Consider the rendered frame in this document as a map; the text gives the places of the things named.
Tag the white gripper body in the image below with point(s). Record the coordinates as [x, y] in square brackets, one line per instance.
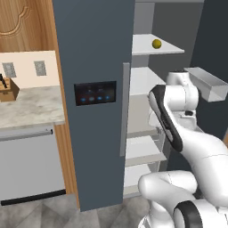
[190, 123]

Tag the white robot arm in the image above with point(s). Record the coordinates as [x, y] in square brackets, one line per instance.
[205, 160]

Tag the white fridge door bin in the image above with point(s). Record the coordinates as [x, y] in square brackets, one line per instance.
[207, 83]

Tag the white fridge shelf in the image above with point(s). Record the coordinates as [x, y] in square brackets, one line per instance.
[142, 80]
[145, 44]
[138, 115]

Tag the white fridge drawer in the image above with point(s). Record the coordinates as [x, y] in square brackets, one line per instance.
[142, 150]
[135, 178]

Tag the yellow lemon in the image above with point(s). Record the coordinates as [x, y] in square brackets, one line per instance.
[156, 44]

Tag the dark grey plain fridge door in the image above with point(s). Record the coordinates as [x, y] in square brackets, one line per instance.
[212, 35]

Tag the dark grey fridge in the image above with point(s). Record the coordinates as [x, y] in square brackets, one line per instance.
[175, 20]

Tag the dark grey fridge door with display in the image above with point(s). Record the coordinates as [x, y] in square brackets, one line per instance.
[95, 44]

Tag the wooden cupboard side panel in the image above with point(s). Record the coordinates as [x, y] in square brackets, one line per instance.
[66, 160]

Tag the silver dishwasher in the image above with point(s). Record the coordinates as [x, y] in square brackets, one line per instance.
[29, 166]

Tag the wooden knife block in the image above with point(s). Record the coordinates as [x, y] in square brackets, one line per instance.
[9, 90]

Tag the wooden cupboard door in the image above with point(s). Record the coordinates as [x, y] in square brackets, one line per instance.
[26, 23]

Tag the grey wall socket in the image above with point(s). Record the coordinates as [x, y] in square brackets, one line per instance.
[40, 68]
[9, 70]

